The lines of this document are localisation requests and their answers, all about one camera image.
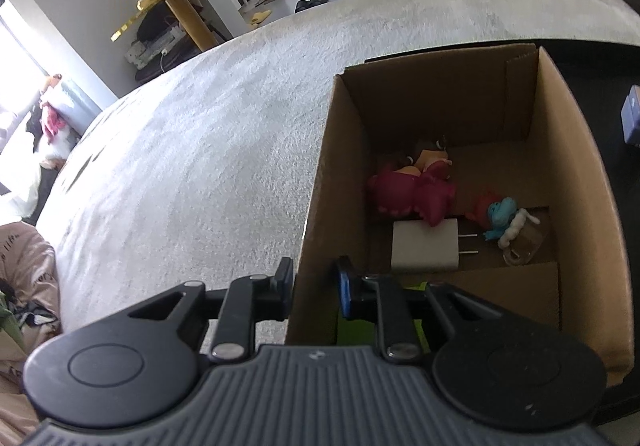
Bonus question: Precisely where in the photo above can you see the green block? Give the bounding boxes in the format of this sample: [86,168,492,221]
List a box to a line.
[336,282,431,352]

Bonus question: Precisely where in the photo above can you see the white power strip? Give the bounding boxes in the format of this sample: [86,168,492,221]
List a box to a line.
[125,28,183,64]

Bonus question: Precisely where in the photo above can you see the pink plush toy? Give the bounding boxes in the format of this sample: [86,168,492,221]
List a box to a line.
[39,73,68,144]

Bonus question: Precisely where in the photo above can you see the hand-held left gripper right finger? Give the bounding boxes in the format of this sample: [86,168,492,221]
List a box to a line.
[336,255,497,363]

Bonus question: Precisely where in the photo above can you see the beige slippers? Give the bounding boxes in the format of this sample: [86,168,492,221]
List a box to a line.
[238,5,274,28]

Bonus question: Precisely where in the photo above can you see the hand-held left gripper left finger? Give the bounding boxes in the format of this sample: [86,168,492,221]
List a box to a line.
[125,256,294,363]

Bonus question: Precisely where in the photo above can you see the pink printed cloth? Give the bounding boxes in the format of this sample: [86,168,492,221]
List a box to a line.
[0,221,62,446]

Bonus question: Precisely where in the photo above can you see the white charger plug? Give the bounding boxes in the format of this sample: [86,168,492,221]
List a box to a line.
[391,218,478,273]

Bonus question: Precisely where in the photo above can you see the pink costume figurine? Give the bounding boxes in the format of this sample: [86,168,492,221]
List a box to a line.
[367,163,458,227]

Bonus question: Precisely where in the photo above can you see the red and blue figurine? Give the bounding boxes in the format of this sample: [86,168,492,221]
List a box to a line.
[467,194,518,243]

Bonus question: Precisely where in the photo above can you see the brown haired doll figurine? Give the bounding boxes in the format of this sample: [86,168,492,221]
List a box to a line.
[397,136,455,177]

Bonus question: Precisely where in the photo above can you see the white fluffy blanket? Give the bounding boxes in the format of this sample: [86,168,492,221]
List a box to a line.
[35,0,640,343]

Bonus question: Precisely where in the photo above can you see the lavender cube toy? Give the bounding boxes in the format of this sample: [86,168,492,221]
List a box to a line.
[620,85,640,147]

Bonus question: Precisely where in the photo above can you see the brown cardboard box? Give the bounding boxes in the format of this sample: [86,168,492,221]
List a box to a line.
[285,42,635,388]

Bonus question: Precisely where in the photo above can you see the round gold table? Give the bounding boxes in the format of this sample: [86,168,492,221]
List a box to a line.
[110,0,237,53]

